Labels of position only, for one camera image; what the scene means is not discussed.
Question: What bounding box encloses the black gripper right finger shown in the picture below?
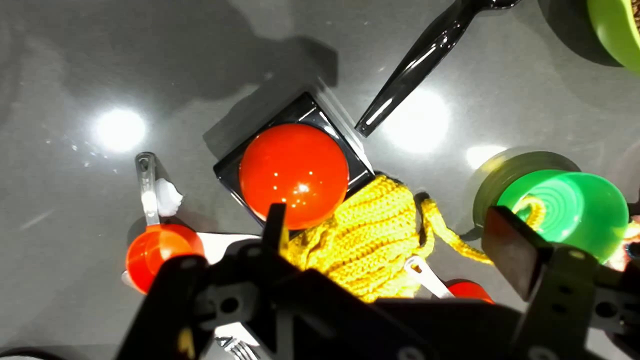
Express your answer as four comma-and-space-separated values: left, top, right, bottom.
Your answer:
482, 207, 640, 360

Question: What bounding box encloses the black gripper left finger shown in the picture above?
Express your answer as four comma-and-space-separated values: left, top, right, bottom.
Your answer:
117, 204, 295, 360

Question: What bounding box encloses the small green measuring cup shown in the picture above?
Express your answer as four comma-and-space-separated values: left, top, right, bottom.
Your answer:
473, 153, 630, 262

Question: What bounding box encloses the small red measuring cup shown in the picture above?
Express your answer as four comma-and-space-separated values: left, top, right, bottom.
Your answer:
405, 256, 492, 305

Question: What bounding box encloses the yellow knitted cloth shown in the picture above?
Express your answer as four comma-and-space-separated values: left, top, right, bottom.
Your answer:
280, 174, 492, 303

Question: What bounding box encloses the lime green bowl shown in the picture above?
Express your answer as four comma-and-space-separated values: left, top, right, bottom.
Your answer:
539, 0, 640, 76

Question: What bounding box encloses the red measuring cup white handle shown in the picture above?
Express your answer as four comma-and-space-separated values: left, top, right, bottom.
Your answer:
125, 153, 204, 294

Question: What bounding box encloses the black handled utensil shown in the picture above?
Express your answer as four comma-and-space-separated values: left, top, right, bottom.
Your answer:
356, 0, 519, 136

